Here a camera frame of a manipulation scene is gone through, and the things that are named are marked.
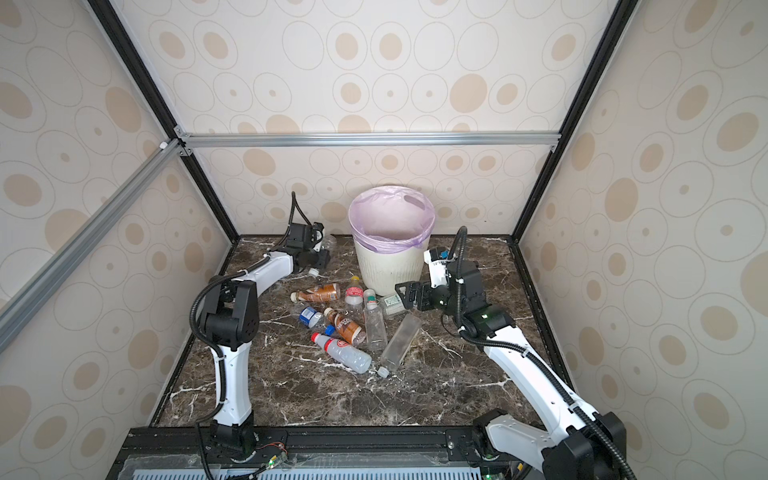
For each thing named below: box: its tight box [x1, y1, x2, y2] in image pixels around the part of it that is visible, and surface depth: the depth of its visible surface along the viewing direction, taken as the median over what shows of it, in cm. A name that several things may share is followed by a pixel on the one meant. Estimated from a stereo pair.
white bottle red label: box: [310, 332, 373, 374], surface depth 87 cm
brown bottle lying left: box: [290, 283, 341, 303], surface depth 99 cm
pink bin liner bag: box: [348, 185, 436, 254], surface depth 96 cm
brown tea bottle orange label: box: [323, 307, 367, 347], surface depth 91 cm
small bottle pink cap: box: [344, 275, 364, 320], surface depth 99 cm
